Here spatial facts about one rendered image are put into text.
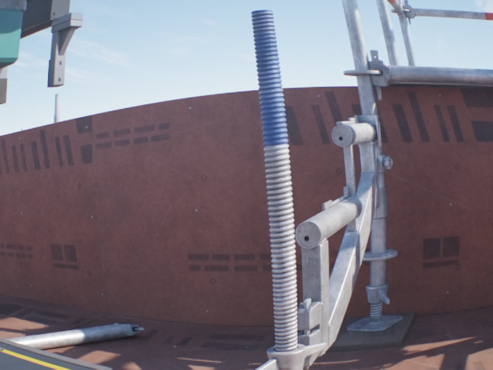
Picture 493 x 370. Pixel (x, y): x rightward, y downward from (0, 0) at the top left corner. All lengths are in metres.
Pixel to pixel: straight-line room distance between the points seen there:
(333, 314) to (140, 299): 1.08
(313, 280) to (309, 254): 0.05
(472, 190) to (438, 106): 0.28
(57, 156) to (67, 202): 0.17
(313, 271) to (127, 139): 1.14
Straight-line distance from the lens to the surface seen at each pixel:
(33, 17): 0.90
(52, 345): 1.94
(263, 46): 1.13
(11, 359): 0.78
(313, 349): 1.25
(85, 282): 2.48
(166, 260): 2.27
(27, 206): 2.62
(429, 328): 1.91
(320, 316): 1.31
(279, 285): 1.14
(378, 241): 1.91
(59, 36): 0.87
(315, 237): 1.27
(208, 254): 2.20
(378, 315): 1.96
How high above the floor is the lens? 0.56
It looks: 4 degrees down
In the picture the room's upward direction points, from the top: 4 degrees counter-clockwise
